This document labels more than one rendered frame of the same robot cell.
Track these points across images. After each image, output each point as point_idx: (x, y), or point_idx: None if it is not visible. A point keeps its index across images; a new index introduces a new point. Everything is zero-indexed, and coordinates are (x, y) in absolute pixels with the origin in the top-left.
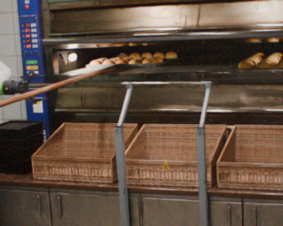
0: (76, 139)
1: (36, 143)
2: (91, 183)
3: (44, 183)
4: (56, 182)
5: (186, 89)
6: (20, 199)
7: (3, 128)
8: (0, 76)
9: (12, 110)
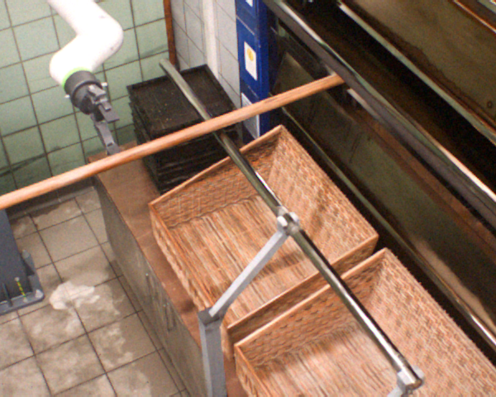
0: (288, 173)
1: (210, 150)
2: None
3: (151, 267)
4: (165, 281)
5: (481, 253)
6: (135, 251)
7: (140, 107)
8: (80, 53)
9: (226, 35)
